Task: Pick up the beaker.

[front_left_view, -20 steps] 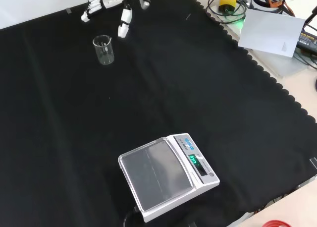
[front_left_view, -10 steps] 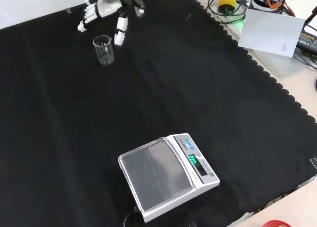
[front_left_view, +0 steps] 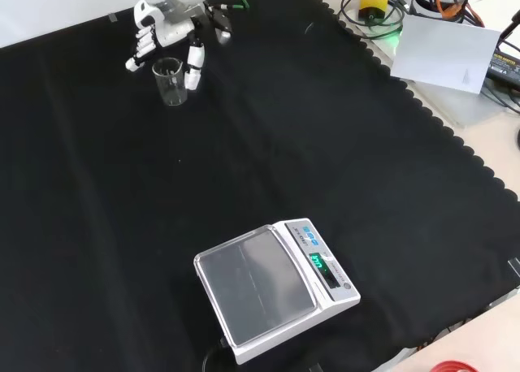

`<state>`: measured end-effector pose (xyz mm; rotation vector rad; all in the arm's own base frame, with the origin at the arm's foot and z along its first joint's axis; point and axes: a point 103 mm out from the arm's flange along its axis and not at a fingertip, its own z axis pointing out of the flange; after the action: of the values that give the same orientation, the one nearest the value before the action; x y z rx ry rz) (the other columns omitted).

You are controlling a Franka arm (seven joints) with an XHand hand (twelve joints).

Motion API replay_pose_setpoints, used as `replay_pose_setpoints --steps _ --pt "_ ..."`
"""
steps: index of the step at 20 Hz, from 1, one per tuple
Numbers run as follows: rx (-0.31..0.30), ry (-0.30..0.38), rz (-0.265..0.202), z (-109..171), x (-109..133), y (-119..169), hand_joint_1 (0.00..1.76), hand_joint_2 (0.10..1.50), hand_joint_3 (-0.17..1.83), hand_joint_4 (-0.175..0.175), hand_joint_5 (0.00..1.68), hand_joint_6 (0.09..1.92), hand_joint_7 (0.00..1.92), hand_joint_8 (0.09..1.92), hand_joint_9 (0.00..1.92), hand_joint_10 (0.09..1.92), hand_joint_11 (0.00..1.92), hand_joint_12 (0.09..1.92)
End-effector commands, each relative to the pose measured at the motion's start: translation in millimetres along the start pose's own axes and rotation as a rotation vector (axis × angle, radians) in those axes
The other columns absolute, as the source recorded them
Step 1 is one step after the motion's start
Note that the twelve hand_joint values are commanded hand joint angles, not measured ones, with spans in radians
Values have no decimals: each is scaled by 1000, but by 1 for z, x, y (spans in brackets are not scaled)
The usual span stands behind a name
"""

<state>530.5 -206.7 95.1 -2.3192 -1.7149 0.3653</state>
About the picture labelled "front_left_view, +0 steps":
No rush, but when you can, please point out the black bench cloth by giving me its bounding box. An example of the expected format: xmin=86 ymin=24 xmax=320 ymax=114
xmin=0 ymin=0 xmax=520 ymax=372

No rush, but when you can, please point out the clear glass beaker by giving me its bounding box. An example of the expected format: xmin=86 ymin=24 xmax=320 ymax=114
xmin=151 ymin=57 xmax=189 ymax=107

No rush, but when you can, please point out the black balance power cable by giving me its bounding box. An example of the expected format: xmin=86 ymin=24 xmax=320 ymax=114
xmin=201 ymin=336 xmax=237 ymax=372

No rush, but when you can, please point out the black adapter cable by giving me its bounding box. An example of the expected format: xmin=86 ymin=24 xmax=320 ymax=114
xmin=496 ymin=13 xmax=520 ymax=114

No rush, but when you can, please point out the pale board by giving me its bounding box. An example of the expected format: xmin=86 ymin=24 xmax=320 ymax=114
xmin=389 ymin=14 xmax=503 ymax=95

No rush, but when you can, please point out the orange cable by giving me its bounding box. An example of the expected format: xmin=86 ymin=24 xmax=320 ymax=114
xmin=435 ymin=0 xmax=487 ymax=27

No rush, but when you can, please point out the black power adapter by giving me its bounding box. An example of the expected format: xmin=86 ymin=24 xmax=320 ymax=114
xmin=486 ymin=50 xmax=520 ymax=88

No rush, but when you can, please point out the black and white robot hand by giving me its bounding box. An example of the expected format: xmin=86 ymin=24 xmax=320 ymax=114
xmin=124 ymin=0 xmax=233 ymax=91

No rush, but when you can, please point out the electronic balance with steel pan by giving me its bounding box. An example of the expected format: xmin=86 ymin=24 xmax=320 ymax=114
xmin=193 ymin=217 xmax=362 ymax=366

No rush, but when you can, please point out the black cable loop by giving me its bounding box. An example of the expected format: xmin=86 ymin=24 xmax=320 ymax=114
xmin=338 ymin=0 xmax=409 ymax=28

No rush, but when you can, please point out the yellow stop button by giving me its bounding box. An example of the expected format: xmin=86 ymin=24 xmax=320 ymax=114
xmin=357 ymin=0 xmax=392 ymax=19

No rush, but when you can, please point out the red ring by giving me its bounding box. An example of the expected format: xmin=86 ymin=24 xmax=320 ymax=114
xmin=429 ymin=360 xmax=481 ymax=372

